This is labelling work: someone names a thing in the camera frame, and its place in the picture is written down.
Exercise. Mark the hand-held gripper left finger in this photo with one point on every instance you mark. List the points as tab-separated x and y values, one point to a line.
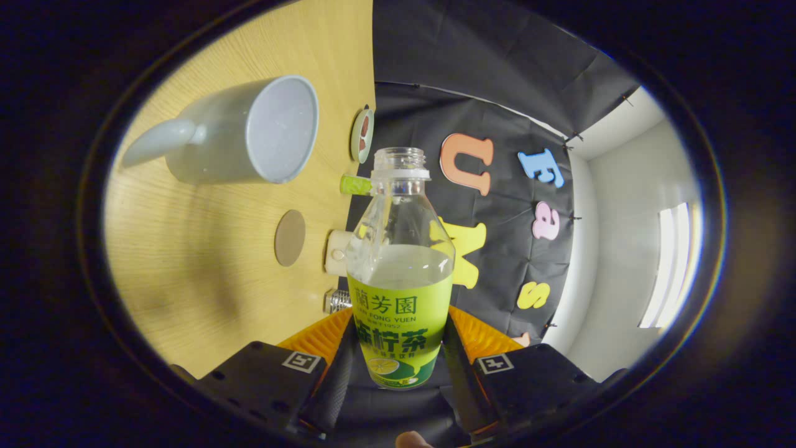
333	389

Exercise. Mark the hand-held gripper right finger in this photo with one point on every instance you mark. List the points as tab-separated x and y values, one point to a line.
460	382

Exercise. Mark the green label juice bottle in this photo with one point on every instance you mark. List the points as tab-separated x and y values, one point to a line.
401	311

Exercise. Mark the round brown coaster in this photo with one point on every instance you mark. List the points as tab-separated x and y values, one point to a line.
290	238

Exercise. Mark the grey cup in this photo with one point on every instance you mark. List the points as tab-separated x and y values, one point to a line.
280	130

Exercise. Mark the slim white capped drink bottle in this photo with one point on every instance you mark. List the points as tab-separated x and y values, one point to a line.
354	185

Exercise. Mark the white toaster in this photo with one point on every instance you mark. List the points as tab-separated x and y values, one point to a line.
336	252

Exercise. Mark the wooden table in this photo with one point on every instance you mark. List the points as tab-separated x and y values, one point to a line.
186	261

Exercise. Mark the ceiling light panel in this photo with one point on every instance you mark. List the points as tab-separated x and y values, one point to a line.
668	267

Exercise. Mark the pale green plate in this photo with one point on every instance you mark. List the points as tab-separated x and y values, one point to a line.
355	134

